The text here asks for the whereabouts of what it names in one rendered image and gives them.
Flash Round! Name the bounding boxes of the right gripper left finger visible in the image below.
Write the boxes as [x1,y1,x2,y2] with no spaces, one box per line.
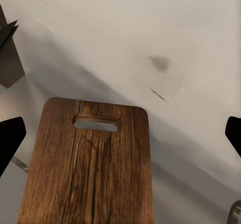
[0,117,26,177]

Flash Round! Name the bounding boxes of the cutting board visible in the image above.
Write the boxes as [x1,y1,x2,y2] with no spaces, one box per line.
[17,97,154,224]

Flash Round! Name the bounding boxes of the parer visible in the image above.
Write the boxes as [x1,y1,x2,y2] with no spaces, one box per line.
[0,20,17,47]

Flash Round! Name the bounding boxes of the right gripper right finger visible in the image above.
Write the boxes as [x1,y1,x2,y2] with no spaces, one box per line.
[225,116,241,157]

